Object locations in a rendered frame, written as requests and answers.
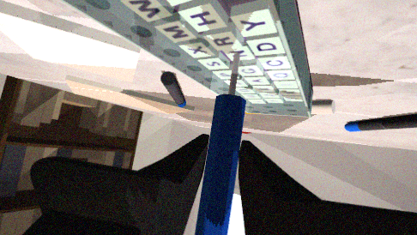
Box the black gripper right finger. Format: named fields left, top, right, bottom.
left=239, top=140, right=417, bottom=235

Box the keyboard with white letter keys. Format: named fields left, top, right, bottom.
left=58, top=0, right=313, bottom=118

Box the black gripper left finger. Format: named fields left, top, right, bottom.
left=30, top=134, right=209, bottom=235

